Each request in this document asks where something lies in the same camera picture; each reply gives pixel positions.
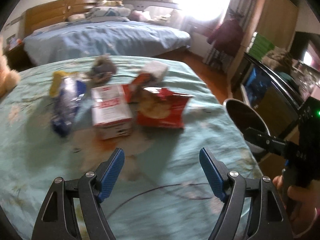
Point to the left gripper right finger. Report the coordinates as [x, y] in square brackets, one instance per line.
[267, 218]

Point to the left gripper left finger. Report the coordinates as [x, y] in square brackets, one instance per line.
[57, 217]

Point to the red white carton box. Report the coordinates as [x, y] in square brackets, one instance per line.
[111, 115]

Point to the blue white snack bag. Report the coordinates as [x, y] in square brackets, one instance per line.
[66, 105]

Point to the red chip bag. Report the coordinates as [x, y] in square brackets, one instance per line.
[161, 107]

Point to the small red box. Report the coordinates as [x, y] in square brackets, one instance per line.
[133, 89]

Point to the round metal trash bin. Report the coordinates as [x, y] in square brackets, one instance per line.
[244, 116]

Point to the person's right hand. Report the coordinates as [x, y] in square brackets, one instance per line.
[305, 218]

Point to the dark tv cabinet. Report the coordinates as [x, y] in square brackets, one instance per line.
[269, 94]

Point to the yellow crumpled wrapper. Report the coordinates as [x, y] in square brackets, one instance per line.
[58, 76]

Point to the stack of green books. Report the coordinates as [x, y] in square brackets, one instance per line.
[259, 46]

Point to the crumpled grey paper ball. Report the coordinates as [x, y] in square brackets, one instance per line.
[102, 70]

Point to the white tissue pack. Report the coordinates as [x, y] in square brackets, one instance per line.
[157, 69]

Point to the cream teddy bear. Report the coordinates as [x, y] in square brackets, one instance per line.
[9, 78]

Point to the dark red hanging coat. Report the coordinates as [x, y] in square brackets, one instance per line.
[227, 37]

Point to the wooden wardrobe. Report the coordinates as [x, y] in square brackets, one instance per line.
[275, 20]

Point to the dark wooden nightstand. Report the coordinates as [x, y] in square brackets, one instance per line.
[18, 59]

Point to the blue bed cover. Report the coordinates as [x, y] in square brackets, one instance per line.
[94, 39]

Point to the framed photo on nightstand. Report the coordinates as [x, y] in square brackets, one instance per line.
[12, 42]

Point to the blue white pillow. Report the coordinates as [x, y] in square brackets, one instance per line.
[104, 14]

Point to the pink plush toy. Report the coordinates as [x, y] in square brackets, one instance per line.
[140, 16]

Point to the wooden headboard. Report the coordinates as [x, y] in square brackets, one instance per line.
[50, 13]

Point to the plush toy on headboard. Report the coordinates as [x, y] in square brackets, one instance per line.
[110, 3]

